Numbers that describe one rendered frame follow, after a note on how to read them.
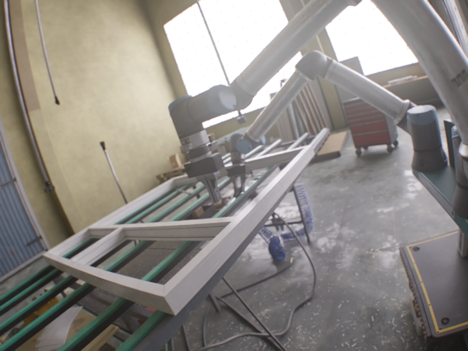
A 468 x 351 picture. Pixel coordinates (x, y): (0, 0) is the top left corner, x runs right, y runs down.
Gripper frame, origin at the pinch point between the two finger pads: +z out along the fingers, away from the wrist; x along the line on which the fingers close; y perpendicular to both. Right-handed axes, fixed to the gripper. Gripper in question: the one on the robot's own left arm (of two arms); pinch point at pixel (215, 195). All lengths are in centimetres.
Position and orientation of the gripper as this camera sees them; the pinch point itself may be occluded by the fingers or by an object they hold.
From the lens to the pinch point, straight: 89.2
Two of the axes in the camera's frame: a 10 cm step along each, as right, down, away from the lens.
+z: 3.4, 9.2, 2.0
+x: 8.0, -1.7, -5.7
